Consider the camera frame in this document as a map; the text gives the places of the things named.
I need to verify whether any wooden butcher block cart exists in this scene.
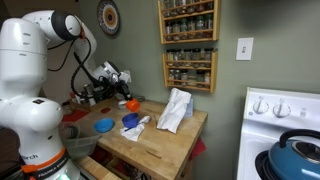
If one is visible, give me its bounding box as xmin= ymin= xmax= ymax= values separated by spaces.
xmin=77 ymin=99 xmax=208 ymax=180

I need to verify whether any upper wooden spice rack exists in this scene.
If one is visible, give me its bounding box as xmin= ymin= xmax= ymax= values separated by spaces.
xmin=158 ymin=0 xmax=220 ymax=44

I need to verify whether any red cutting board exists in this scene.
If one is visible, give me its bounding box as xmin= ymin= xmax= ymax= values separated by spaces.
xmin=61 ymin=110 xmax=88 ymax=122

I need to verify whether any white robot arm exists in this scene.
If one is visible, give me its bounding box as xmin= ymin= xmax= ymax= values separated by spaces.
xmin=0 ymin=10 xmax=132 ymax=180

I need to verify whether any decorative wall plate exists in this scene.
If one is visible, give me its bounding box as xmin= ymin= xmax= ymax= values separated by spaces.
xmin=97 ymin=0 xmax=121 ymax=36

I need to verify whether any dark blue bowl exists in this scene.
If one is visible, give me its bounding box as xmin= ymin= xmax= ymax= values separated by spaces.
xmin=122 ymin=113 xmax=139 ymax=128

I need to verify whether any clear plastic bin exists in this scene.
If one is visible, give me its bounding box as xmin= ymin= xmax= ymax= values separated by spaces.
xmin=58 ymin=122 xmax=100 ymax=159

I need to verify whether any light blue bowl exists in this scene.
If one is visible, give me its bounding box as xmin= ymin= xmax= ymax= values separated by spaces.
xmin=94 ymin=118 xmax=114 ymax=133

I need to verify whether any wooden spice rack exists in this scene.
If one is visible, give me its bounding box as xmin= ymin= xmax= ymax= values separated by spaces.
xmin=162 ymin=48 xmax=218 ymax=93
xmin=158 ymin=0 xmax=220 ymax=44

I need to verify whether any white stove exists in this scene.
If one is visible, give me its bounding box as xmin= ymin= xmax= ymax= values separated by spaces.
xmin=236 ymin=87 xmax=320 ymax=180

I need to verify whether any white light switch plate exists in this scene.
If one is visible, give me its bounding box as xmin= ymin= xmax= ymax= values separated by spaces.
xmin=236 ymin=37 xmax=254 ymax=61

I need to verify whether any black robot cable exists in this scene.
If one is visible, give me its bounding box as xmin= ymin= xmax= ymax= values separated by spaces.
xmin=46 ymin=36 xmax=111 ymax=101

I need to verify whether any blue pot with lid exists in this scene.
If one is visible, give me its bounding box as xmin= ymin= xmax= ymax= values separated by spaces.
xmin=255 ymin=129 xmax=320 ymax=180

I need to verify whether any orange cup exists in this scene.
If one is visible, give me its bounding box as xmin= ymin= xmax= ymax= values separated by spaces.
xmin=126 ymin=98 xmax=140 ymax=112

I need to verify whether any lower wooden spice rack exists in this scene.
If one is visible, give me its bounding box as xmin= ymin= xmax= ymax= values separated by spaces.
xmin=162 ymin=48 xmax=218 ymax=93

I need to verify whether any white crumpled paper towel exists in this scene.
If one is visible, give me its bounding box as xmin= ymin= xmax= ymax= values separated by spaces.
xmin=120 ymin=116 xmax=151 ymax=142

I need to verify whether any white paper bag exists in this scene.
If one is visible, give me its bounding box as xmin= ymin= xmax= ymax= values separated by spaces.
xmin=157 ymin=88 xmax=193 ymax=133

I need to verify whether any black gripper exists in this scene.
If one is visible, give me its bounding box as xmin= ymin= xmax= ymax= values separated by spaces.
xmin=101 ymin=74 xmax=132 ymax=100

